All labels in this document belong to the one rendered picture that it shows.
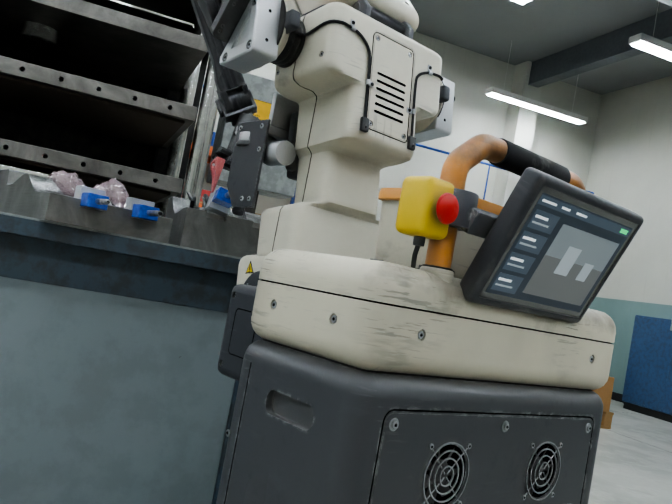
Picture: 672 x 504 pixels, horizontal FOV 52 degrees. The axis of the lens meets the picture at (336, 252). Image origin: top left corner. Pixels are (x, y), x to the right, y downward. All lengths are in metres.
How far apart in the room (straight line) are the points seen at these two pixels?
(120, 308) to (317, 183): 0.57
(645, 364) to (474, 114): 3.92
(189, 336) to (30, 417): 0.36
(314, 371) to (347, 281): 0.11
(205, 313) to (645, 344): 7.54
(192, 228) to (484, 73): 8.74
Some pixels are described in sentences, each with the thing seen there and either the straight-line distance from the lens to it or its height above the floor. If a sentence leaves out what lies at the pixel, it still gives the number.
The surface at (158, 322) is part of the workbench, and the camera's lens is 1.58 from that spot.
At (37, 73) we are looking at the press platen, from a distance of 2.44.
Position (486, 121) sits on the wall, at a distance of 10.03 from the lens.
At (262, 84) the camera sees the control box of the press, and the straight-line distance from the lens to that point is 2.59.
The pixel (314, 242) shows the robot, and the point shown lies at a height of 0.84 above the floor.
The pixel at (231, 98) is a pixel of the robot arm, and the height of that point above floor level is 1.16.
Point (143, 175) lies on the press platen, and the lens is 2.40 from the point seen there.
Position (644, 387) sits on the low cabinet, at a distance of 8.75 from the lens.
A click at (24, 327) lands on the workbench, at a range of 1.57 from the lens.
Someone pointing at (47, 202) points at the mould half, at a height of 0.83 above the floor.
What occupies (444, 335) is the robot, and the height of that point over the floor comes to 0.74.
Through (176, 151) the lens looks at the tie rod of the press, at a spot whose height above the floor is 1.22.
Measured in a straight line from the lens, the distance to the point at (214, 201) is 1.60.
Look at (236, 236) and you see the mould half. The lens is 1.61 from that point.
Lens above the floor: 0.77
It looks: 3 degrees up
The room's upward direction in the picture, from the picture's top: 10 degrees clockwise
